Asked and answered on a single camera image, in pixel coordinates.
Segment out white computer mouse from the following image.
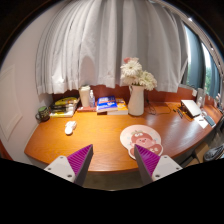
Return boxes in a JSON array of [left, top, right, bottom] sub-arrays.
[[64, 120, 78, 136]]

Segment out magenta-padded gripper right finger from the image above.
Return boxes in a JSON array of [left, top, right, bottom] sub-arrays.
[[134, 144, 183, 186]]

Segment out black pen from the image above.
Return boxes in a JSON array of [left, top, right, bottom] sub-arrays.
[[176, 108, 185, 120]]

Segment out orange book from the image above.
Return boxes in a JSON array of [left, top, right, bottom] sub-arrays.
[[107, 97, 129, 116]]

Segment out window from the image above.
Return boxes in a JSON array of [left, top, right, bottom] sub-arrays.
[[181, 19, 223, 99]]

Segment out pink round cartoon mouse pad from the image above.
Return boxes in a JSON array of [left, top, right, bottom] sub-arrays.
[[119, 124, 164, 160]]

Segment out dark green mug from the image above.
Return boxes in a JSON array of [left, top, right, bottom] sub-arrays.
[[35, 105, 51, 123]]

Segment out black cable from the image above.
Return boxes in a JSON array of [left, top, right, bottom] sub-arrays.
[[144, 99, 173, 116]]

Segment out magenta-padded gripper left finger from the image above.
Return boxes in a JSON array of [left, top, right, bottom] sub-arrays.
[[44, 143, 94, 187]]

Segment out yellow and black book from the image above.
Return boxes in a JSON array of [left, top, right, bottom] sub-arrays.
[[54, 96, 80, 107]]

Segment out silver laptop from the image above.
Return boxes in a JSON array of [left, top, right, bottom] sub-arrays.
[[180, 99, 203, 118]]

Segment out cream tumbler with lid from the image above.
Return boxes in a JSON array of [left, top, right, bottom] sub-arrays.
[[78, 85, 92, 108]]

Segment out white pleated curtain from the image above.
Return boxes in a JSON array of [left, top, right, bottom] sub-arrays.
[[35, 0, 189, 96]]

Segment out black office chair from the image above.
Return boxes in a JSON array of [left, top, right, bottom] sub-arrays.
[[203, 143, 224, 163]]

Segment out red book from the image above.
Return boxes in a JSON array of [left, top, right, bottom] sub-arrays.
[[76, 105, 98, 113]]

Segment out clear spray bottle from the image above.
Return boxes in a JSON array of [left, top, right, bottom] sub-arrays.
[[88, 89, 96, 108]]

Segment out yellow and white book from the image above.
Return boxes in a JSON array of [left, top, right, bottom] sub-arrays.
[[49, 110, 75, 118]]

